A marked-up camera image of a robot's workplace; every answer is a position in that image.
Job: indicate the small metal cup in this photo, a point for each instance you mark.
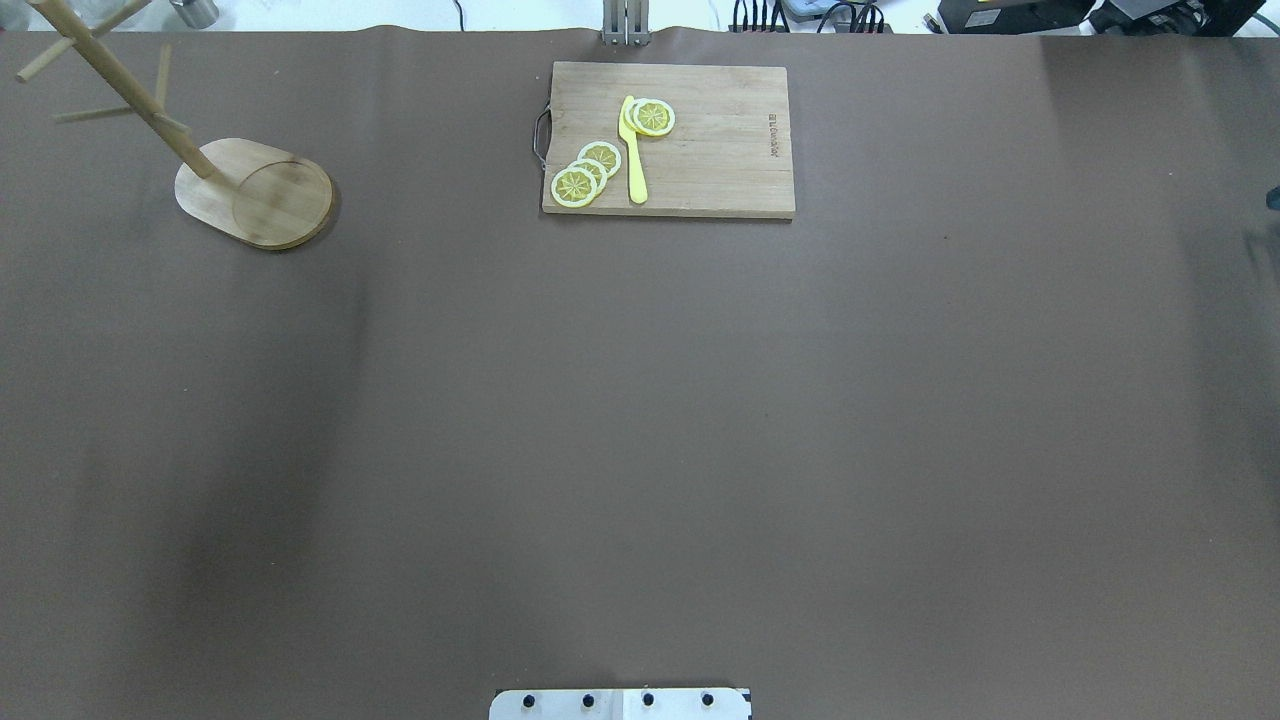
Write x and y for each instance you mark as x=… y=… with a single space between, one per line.
x=197 y=14

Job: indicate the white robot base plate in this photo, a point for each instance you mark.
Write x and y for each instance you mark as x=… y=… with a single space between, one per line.
x=623 y=703

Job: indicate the wooden cup storage rack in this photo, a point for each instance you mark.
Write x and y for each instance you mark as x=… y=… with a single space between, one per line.
x=265 y=197

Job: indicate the metal frame post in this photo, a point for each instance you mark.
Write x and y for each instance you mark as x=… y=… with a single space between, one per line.
x=626 y=23

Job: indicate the brown table mat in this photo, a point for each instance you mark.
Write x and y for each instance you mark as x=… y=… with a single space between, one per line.
x=989 y=429

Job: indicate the lemon slice middle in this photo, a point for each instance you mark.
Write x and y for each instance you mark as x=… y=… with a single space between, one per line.
x=596 y=170

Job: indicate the lemon slice by knife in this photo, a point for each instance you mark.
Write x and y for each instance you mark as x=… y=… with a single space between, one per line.
x=649 y=117

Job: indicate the wooden cutting board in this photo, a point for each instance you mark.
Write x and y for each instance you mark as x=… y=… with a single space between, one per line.
x=729 y=155

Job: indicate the lemon slice front left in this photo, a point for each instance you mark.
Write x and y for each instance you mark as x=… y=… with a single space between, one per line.
x=574 y=187

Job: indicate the lemon slice upper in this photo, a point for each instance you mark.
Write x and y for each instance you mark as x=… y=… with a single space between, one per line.
x=603 y=153

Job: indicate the yellow plastic knife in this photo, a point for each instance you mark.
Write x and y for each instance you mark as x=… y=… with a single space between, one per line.
x=637 y=189

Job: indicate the black equipment box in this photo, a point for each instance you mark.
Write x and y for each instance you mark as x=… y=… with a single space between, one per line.
x=1011 y=17

